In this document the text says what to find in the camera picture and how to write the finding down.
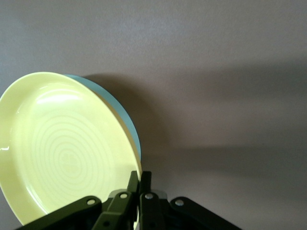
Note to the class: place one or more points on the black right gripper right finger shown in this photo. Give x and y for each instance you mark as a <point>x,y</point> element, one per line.
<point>148,206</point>

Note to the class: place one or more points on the yellow plate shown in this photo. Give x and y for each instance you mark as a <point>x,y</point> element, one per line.
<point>60,143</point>

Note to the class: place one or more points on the brown table cover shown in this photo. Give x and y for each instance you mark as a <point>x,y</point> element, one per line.
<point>216,72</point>

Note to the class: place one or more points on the light green plate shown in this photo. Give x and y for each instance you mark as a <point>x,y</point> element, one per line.
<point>120,107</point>

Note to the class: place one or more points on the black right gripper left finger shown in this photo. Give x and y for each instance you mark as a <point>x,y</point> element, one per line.
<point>120,203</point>

